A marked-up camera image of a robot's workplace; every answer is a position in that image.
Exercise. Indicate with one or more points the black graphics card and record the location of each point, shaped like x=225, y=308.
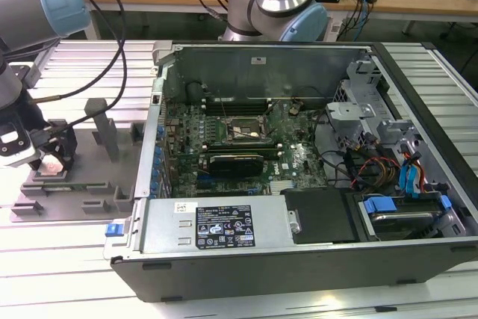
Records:
x=235, y=166

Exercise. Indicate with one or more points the RAM slot with black clip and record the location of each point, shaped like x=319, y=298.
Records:
x=239, y=112
x=239, y=142
x=239, y=104

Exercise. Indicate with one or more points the round coin cell battery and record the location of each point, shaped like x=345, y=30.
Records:
x=294, y=110

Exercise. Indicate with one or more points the RAM slot with white clip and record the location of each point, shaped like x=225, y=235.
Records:
x=239, y=108
x=239, y=146
x=239, y=100

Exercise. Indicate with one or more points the hard disk in blue carrier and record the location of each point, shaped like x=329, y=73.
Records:
x=399, y=222

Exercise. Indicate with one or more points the silver power supply unit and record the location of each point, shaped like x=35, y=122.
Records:
x=168, y=222

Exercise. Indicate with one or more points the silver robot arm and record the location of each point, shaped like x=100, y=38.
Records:
x=22, y=5

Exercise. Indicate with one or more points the black plastic cover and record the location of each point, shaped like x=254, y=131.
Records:
x=321, y=214

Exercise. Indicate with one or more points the grey metal drive cage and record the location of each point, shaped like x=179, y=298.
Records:
x=351, y=111

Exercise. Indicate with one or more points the white barcode tag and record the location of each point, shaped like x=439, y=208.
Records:
x=336, y=29

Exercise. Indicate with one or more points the metal locking lever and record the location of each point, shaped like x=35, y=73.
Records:
x=223, y=108

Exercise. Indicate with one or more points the silver CPU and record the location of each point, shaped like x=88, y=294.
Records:
x=50, y=167

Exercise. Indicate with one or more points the grey parts rack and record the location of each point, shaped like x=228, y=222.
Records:
x=89, y=169

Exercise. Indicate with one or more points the blue expansion slot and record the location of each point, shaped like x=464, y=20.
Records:
x=203, y=181

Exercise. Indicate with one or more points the dark grey PC case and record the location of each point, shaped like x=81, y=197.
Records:
x=261, y=278

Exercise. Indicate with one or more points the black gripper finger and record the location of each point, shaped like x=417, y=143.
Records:
x=71, y=147
x=37, y=164

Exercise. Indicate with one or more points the green motherboard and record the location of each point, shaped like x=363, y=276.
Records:
x=298, y=147

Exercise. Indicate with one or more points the blue case latch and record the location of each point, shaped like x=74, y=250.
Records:
x=114, y=230

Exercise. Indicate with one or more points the silver finned heatsink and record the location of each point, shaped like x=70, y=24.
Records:
x=284, y=186

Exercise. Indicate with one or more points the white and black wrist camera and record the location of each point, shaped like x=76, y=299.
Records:
x=18, y=152

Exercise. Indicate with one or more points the CPU socket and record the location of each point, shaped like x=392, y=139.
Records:
x=239, y=126

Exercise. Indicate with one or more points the small white sticker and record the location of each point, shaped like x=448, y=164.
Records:
x=258, y=60

